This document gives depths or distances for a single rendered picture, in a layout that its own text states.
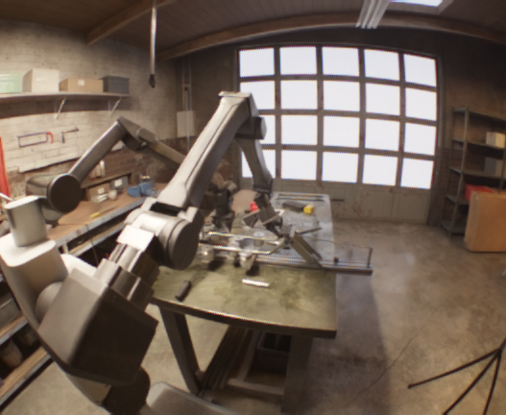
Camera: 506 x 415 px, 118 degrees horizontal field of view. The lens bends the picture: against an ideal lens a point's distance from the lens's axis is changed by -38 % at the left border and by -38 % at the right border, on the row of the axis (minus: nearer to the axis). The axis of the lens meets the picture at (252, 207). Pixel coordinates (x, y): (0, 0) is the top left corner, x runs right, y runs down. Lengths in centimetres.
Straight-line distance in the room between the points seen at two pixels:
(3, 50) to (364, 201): 495
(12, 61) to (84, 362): 260
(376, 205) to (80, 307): 410
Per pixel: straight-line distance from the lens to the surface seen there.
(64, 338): 30
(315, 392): 164
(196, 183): 41
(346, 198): 406
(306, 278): 96
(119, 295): 30
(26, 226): 48
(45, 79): 254
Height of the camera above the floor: 142
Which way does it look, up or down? 18 degrees down
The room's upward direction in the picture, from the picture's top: 1 degrees counter-clockwise
